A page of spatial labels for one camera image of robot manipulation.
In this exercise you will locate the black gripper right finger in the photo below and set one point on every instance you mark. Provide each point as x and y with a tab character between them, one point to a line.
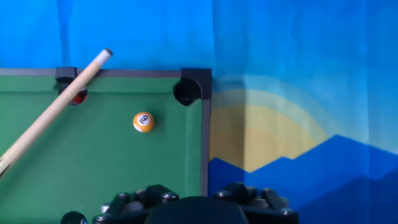
264	202

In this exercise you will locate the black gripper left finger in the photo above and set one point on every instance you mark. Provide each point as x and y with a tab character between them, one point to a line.
124	202

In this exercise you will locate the wooden pool cue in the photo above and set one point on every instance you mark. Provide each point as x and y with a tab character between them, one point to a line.
53	110

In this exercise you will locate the mini green pool table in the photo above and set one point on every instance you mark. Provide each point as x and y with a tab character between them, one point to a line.
109	149

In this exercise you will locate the yellow striped nine ball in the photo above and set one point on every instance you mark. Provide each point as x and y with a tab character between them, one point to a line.
143	123

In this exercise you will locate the red solid pool ball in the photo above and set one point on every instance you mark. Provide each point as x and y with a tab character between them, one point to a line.
80	99

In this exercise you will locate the blue mountain print cloth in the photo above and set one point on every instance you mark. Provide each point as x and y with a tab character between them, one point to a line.
295	62

